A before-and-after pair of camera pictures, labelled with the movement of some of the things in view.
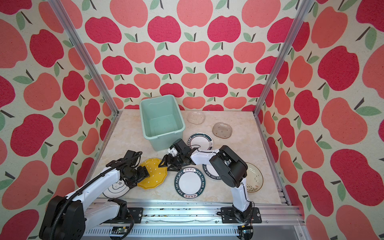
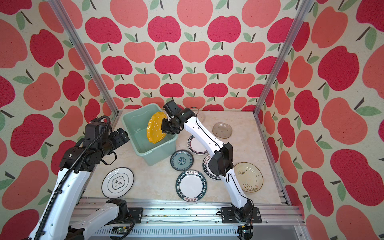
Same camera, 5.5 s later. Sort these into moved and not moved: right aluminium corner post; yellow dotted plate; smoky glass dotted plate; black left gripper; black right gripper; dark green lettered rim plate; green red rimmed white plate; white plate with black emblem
Moved: black left gripper; black right gripper; yellow dotted plate
Not moved: smoky glass dotted plate; white plate with black emblem; right aluminium corner post; dark green lettered rim plate; green red rimmed white plate
